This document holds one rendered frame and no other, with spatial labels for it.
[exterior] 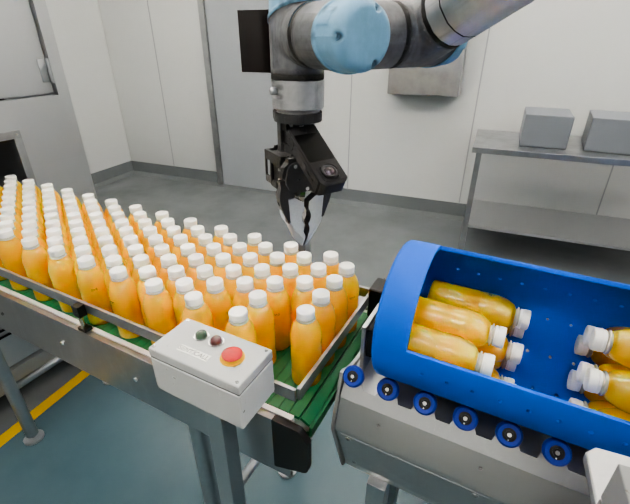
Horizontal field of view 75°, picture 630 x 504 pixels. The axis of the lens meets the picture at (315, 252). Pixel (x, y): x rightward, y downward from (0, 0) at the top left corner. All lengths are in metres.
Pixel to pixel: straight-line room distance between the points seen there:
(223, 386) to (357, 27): 0.54
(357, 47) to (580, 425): 0.62
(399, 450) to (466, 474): 0.13
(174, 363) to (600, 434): 0.68
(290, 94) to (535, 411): 0.60
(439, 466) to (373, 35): 0.76
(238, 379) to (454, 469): 0.46
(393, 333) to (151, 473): 1.48
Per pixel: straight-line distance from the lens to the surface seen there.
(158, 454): 2.07
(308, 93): 0.59
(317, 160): 0.57
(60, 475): 2.17
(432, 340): 0.75
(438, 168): 4.19
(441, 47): 0.56
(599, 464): 0.63
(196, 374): 0.74
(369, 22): 0.49
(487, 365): 0.75
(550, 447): 0.87
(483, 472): 0.91
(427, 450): 0.92
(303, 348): 0.87
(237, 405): 0.72
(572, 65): 4.06
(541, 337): 0.99
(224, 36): 4.76
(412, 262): 0.76
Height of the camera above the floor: 1.59
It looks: 28 degrees down
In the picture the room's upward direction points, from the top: straight up
